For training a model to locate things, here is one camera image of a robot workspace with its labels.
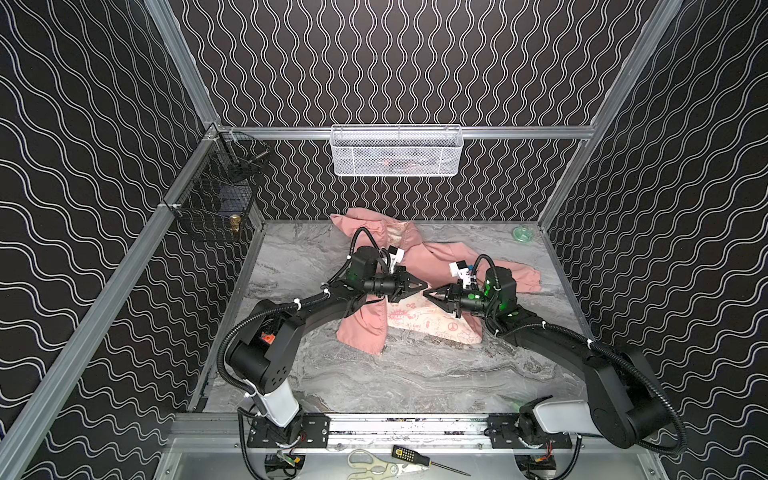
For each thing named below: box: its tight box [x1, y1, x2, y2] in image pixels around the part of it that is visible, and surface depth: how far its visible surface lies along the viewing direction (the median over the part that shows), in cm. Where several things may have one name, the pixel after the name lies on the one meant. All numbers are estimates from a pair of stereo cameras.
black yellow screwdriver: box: [391, 445, 472, 477], surface depth 72 cm
